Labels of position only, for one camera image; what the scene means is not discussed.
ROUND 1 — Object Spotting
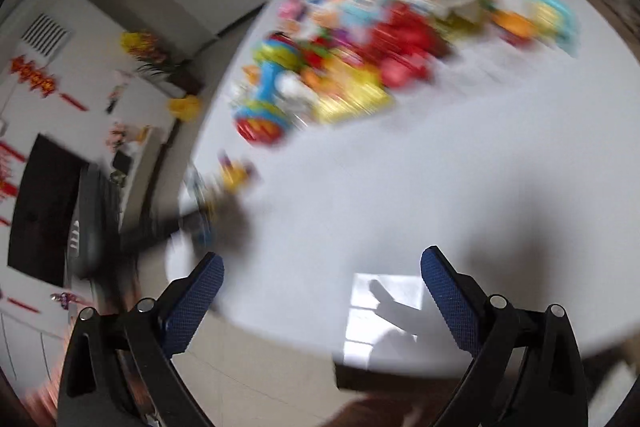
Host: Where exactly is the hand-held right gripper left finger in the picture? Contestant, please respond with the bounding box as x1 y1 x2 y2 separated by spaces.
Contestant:
59 252 225 427

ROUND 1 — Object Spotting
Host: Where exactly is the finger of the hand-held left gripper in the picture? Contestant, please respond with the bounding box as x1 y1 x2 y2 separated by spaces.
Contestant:
145 194 251 254

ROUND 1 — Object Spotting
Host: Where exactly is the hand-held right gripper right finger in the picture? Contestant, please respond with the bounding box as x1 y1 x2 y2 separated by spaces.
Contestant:
420 246 588 427

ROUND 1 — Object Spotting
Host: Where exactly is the yellow plastic toy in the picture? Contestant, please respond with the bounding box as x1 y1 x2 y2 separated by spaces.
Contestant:
215 152 256 195

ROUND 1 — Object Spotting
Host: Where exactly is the black television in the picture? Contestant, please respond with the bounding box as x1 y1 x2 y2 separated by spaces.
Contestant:
7 133 83 288

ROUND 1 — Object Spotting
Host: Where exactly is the pink flower bunch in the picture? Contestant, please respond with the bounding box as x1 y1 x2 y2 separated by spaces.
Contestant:
107 122 151 148

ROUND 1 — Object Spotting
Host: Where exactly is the blue toy rattle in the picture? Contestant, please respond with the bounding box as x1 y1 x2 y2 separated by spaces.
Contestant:
231 34 307 146

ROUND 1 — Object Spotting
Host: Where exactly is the white crumpled tissue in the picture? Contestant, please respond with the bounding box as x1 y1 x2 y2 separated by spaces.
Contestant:
277 74 313 108

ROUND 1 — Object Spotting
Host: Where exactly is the yellow flower potted plant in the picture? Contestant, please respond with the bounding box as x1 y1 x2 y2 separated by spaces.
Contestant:
120 29 203 95

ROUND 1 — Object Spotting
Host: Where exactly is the yellow snack packet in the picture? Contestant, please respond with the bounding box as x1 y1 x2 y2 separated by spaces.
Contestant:
312 72 396 122

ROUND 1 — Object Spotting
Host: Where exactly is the pink plastic toy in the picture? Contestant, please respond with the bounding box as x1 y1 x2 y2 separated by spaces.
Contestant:
277 0 308 22

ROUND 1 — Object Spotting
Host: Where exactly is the red plastic toy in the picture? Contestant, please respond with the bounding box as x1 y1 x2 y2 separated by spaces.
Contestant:
372 4 451 88

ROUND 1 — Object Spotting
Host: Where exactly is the small orange bowl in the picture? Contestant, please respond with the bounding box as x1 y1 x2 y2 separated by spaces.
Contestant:
492 9 538 40

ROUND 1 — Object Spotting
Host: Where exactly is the teal snail toy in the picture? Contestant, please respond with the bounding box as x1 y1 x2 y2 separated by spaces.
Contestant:
530 0 583 55

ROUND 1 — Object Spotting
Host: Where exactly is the red paper wall decoration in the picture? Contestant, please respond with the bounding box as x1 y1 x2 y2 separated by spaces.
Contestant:
0 142 23 228

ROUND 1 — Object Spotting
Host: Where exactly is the red knot wall decoration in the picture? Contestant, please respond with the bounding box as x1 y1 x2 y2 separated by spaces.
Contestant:
9 56 88 112

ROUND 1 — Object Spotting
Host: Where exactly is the white wall vent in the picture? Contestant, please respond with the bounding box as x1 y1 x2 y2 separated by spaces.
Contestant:
20 13 73 58

